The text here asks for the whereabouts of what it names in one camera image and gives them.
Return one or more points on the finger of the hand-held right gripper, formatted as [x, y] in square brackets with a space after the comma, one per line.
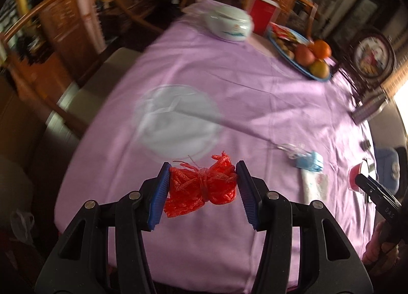
[374, 193]

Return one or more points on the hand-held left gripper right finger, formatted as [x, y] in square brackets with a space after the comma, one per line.
[247, 196]

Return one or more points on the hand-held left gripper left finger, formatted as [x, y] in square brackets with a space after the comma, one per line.
[159, 196]

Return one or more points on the red mesh net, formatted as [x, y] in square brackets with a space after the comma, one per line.
[200, 185]

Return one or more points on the person's right hand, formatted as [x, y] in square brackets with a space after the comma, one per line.
[373, 249]

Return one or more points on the red plastic cup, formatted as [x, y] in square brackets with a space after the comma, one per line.
[357, 177]

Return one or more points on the blue cap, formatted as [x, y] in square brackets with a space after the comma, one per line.
[387, 166]

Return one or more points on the white tissue paper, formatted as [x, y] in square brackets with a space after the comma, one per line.
[315, 185]

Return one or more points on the light blue ribbed object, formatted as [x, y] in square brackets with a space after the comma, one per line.
[309, 161]

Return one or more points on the metal tin box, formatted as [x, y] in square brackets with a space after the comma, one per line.
[369, 107]

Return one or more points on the purple tablecloth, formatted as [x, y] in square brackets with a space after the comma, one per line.
[255, 96]

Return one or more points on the beige seat cushion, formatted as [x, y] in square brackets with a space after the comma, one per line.
[102, 80]

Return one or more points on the framed decorative plate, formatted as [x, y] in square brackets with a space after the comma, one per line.
[373, 58]

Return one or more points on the yellow red apple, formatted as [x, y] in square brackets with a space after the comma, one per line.
[319, 68]

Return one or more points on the white plastic bag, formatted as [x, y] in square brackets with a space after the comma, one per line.
[23, 225]

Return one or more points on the blue fruit plate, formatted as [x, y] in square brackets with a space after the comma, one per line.
[287, 58]

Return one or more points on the orange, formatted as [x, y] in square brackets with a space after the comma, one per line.
[321, 49]

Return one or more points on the red snack packet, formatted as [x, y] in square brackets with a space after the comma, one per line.
[287, 32]

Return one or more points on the white ceramic lidded bowl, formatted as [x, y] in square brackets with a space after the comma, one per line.
[228, 22]

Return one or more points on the red box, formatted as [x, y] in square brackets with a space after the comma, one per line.
[263, 15]

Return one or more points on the dark wooden side table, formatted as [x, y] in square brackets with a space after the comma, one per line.
[137, 10]

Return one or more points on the wooden armchair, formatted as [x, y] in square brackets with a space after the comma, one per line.
[67, 32]

